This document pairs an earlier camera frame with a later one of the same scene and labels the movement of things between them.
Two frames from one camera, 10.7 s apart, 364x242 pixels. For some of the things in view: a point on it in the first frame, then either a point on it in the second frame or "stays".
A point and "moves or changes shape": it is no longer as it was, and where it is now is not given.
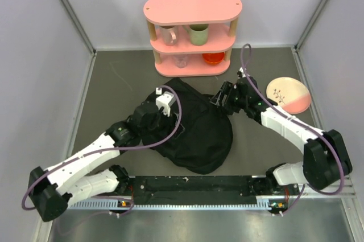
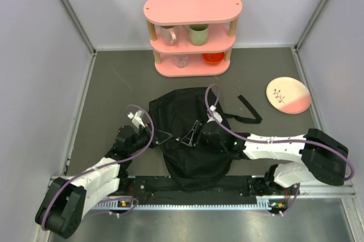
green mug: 198,33 stays
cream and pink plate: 290,94 stays
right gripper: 225,90 -> 191,139
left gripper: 168,127 -> 161,136
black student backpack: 202,139 moves or changes shape
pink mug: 169,34 stays
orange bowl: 213,58 stays
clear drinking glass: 181,60 stays
